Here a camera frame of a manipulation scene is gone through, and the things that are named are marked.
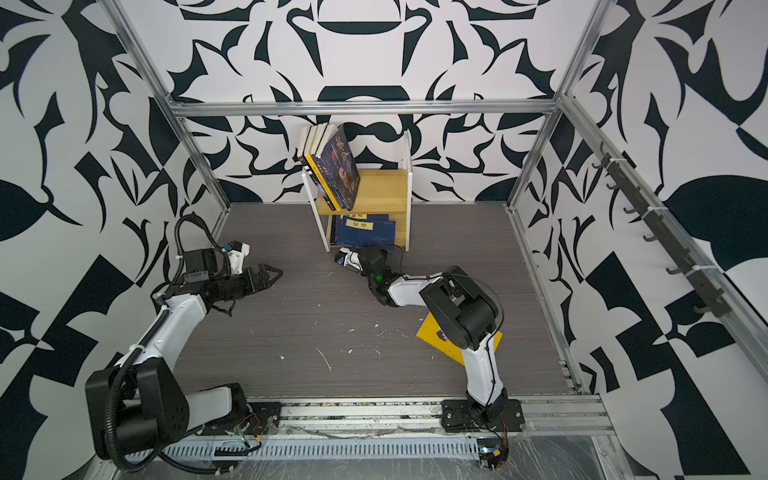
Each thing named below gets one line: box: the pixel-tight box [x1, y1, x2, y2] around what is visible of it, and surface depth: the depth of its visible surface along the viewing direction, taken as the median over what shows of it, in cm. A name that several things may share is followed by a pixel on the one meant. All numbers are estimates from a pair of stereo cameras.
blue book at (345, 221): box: [341, 215, 374, 226], surface depth 104 cm
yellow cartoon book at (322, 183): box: [305, 154, 342, 212], surface depth 84 cm
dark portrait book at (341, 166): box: [321, 124, 361, 211], surface depth 87 cm
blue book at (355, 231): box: [337, 216, 396, 247], surface depth 103 cm
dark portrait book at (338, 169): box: [311, 125, 359, 211], surface depth 87 cm
